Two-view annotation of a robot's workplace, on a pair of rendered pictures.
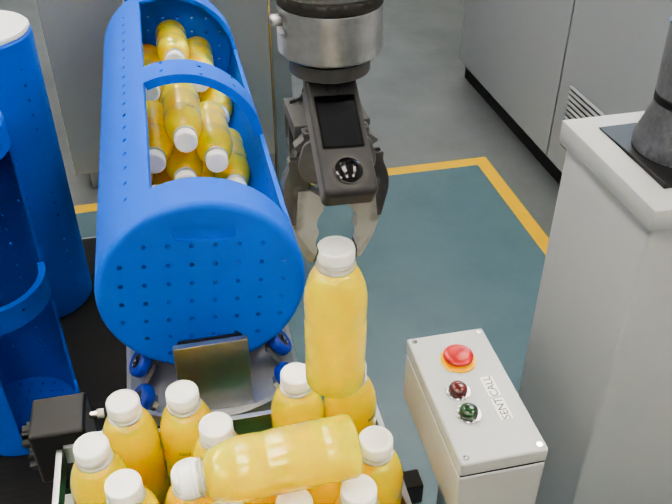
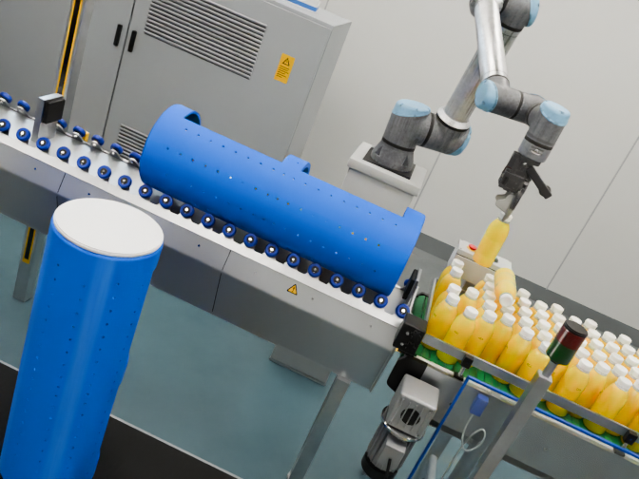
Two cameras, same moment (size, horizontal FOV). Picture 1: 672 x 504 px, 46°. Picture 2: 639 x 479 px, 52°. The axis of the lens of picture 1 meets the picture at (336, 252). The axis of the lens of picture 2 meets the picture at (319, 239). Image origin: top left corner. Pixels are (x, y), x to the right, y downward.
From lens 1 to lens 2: 2.15 m
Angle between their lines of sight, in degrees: 62
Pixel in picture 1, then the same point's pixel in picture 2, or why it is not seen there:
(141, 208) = (414, 225)
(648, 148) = (393, 164)
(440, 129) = not seen: outside the picture
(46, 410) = (413, 322)
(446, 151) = not seen: hidden behind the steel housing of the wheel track
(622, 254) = (394, 208)
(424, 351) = (465, 250)
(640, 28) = (191, 90)
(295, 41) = (543, 156)
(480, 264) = not seen: hidden behind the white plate
